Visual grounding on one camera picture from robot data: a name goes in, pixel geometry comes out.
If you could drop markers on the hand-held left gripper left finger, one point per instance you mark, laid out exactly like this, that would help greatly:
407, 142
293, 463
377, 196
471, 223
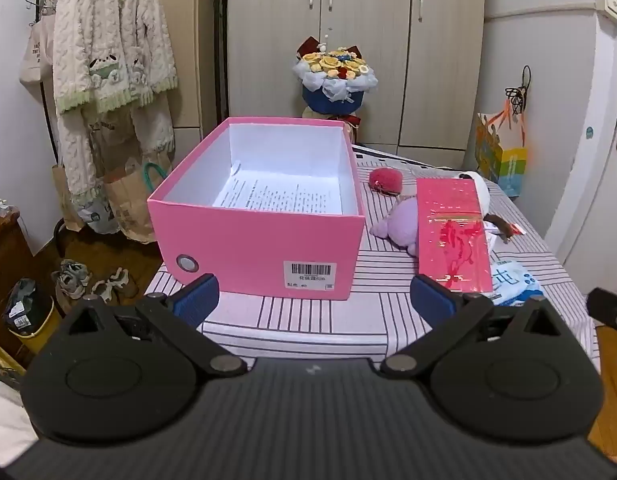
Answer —
193, 299

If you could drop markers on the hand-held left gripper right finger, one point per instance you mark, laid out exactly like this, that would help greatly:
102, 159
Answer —
432, 300

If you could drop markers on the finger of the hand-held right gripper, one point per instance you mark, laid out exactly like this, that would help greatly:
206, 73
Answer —
611, 312

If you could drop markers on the red envelope pack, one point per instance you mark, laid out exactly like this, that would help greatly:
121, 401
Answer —
453, 230

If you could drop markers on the pink cardboard box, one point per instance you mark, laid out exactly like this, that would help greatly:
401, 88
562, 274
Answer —
258, 247

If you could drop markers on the purple plush toy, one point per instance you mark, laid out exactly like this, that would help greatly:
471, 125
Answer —
401, 222

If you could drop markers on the blue white tissue pack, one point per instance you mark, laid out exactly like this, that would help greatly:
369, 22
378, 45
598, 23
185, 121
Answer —
516, 280

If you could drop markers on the white plush cat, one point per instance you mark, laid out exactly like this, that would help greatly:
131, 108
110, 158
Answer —
481, 192

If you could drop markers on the pink fuzzy ball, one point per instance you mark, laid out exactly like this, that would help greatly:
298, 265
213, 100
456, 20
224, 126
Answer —
386, 181

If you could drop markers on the small red card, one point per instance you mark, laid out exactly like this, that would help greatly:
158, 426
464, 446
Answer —
517, 230

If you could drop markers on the brown paper bag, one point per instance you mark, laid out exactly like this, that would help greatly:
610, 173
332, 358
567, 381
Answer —
131, 205
63, 195

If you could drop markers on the striped pink bedsheet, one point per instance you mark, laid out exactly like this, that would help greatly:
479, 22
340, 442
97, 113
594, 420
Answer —
308, 322

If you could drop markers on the white printed bag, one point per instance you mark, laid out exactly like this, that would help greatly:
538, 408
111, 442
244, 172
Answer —
96, 215

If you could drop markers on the white door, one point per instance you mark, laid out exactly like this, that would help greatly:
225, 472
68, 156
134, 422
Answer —
588, 185

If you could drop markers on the printed paper sheet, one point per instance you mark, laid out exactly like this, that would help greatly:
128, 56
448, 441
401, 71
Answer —
281, 195

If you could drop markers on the colourful gift bag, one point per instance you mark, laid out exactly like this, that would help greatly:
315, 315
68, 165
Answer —
506, 160

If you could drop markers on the wooden cabinet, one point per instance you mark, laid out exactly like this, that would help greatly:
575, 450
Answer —
6, 270

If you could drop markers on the black clothes rack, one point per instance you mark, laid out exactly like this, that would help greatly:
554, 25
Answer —
49, 120

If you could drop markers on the yellow flower bouquet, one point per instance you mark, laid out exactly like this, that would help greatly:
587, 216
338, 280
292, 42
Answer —
333, 85

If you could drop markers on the tall beige board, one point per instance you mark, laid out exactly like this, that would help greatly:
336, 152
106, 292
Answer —
186, 35

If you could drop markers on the beige wardrobe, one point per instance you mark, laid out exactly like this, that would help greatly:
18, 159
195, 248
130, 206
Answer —
378, 35

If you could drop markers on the cream fluffy cardigan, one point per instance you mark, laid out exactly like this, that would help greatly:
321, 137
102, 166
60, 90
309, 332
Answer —
113, 35

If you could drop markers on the beige tote bag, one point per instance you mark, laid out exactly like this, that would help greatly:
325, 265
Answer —
36, 60

